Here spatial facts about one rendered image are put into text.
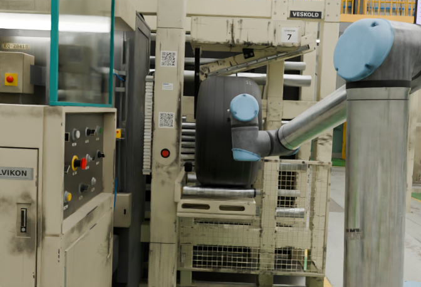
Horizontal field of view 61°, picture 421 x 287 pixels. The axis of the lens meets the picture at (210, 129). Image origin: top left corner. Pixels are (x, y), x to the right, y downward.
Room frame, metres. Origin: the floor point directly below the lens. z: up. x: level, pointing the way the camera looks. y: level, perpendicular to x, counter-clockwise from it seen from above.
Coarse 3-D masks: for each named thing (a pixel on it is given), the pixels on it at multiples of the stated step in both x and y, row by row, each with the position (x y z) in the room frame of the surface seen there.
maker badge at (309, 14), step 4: (292, 12) 2.27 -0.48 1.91; (296, 12) 2.27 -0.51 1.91; (300, 12) 2.27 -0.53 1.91; (304, 12) 2.27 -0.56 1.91; (308, 12) 2.27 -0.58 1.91; (312, 12) 2.27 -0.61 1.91; (316, 12) 2.27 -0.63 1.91; (320, 12) 2.27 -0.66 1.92; (292, 16) 2.27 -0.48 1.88; (296, 16) 2.27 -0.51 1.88; (300, 16) 2.27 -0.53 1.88; (304, 16) 2.27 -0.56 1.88; (308, 16) 2.27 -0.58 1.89; (312, 16) 2.27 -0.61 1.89; (316, 16) 2.27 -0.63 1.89; (320, 16) 2.27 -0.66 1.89
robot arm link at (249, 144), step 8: (232, 128) 1.17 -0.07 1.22; (240, 128) 1.15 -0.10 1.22; (248, 128) 1.14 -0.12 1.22; (256, 128) 1.16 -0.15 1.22; (232, 136) 1.17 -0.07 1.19; (240, 136) 1.14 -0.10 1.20; (248, 136) 1.14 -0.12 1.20; (256, 136) 1.15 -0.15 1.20; (264, 136) 1.17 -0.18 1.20; (232, 144) 1.17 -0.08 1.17; (240, 144) 1.14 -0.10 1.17; (248, 144) 1.14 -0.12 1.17; (256, 144) 1.15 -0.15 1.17; (264, 144) 1.16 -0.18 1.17; (240, 152) 1.14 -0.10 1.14; (248, 152) 1.13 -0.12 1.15; (256, 152) 1.14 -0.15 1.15; (264, 152) 1.17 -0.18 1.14; (240, 160) 1.18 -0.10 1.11; (248, 160) 1.14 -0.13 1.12; (256, 160) 1.15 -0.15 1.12
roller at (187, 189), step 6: (186, 186) 1.64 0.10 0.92; (192, 186) 1.64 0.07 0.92; (198, 186) 1.64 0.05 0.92; (204, 186) 1.64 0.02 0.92; (210, 186) 1.65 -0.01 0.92; (216, 186) 1.65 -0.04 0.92; (186, 192) 1.63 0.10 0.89; (192, 192) 1.63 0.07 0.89; (198, 192) 1.63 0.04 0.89; (204, 192) 1.63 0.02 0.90; (210, 192) 1.63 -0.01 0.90; (216, 192) 1.63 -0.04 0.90; (222, 192) 1.63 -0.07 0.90; (228, 192) 1.63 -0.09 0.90; (234, 192) 1.63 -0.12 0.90; (240, 192) 1.63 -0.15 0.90; (246, 192) 1.63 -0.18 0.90; (252, 192) 1.63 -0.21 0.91
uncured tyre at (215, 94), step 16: (208, 80) 1.67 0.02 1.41; (224, 80) 1.66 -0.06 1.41; (240, 80) 1.66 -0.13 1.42; (208, 96) 1.57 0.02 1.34; (224, 96) 1.57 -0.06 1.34; (256, 96) 1.60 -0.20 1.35; (208, 112) 1.53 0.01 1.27; (224, 112) 1.53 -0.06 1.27; (208, 128) 1.52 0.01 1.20; (224, 128) 1.51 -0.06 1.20; (208, 144) 1.52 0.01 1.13; (224, 144) 1.51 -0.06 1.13; (208, 160) 1.54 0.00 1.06; (224, 160) 1.53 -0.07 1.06; (208, 176) 1.59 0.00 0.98; (224, 176) 1.58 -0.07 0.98; (240, 176) 1.57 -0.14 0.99; (256, 176) 1.64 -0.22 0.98
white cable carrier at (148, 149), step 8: (152, 88) 1.76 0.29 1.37; (152, 96) 1.76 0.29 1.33; (152, 104) 1.73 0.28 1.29; (152, 112) 1.76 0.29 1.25; (152, 120) 1.74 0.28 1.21; (144, 136) 1.72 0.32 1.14; (152, 136) 1.76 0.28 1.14; (144, 144) 1.72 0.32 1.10; (144, 152) 1.72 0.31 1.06; (144, 160) 1.72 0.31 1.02; (144, 168) 1.72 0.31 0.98
